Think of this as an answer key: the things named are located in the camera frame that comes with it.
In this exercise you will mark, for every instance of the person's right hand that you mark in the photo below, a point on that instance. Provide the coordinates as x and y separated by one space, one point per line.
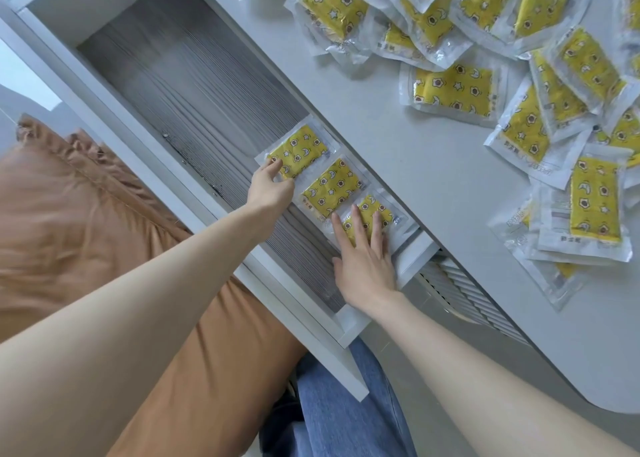
367 271

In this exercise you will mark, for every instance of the person's left hand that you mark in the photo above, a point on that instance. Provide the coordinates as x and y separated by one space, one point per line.
265 194

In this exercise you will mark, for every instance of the person's right little finger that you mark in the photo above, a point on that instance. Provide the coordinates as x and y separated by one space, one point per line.
388 244

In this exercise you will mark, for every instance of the person's right thumb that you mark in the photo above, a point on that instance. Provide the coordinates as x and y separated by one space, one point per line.
338 269

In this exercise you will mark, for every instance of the person's left thumb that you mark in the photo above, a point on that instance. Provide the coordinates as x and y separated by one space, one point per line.
287 186

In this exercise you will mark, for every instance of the person's right middle finger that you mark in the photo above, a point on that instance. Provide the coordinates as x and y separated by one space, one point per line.
360 224

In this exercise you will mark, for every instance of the yellow patterned sachet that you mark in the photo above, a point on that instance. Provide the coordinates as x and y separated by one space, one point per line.
372 204
302 146
330 186

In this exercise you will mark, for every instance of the person's right forearm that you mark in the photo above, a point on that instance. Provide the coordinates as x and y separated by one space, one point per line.
475 386

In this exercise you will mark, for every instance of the person's left forearm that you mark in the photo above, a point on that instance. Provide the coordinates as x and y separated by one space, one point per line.
125 321

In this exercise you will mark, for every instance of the white slatted grille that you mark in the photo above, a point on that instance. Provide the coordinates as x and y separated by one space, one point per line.
470 296

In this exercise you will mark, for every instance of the white drawer with grey bottom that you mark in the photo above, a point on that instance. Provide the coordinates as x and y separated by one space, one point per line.
200 101

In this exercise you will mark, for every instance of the blue jeans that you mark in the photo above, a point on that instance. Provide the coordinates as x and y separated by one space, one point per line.
345 411

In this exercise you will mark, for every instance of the orange ruffled cushion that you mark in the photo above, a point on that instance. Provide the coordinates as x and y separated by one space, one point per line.
75 211

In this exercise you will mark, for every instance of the pile of yellow packets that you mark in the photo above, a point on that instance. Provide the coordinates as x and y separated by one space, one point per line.
525 71

